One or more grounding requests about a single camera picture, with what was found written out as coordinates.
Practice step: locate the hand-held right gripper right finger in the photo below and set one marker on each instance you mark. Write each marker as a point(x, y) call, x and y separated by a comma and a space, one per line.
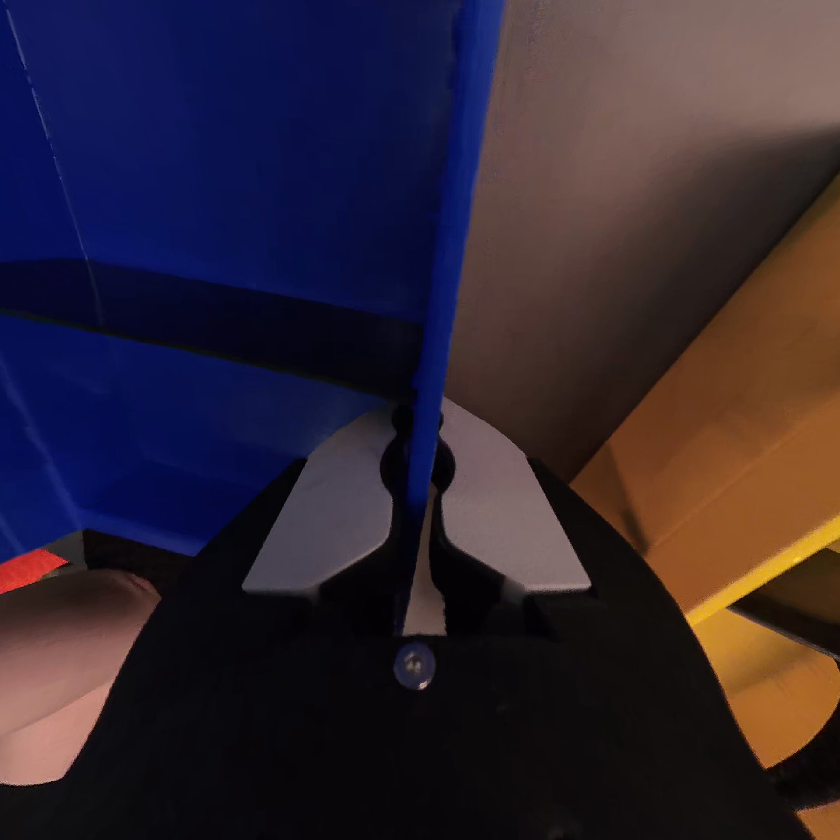
point(512, 518)

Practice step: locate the blue plastic bin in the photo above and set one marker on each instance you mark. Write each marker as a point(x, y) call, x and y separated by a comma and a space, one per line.
point(229, 164)

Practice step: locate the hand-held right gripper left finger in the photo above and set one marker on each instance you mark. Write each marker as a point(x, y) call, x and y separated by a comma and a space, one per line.
point(315, 518)

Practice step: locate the person's left forearm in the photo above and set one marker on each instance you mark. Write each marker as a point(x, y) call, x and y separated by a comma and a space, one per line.
point(59, 656)

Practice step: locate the yellow plastic bin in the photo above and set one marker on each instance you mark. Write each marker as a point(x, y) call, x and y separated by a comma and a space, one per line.
point(722, 459)

